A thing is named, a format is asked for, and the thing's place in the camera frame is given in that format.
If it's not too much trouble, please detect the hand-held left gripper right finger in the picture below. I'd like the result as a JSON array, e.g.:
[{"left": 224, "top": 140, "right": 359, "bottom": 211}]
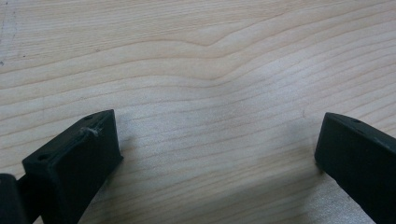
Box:
[{"left": 314, "top": 112, "right": 396, "bottom": 224}]

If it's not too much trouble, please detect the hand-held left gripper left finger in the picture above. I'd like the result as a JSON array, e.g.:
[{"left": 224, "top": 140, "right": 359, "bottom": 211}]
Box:
[{"left": 21, "top": 109, "right": 124, "bottom": 224}]

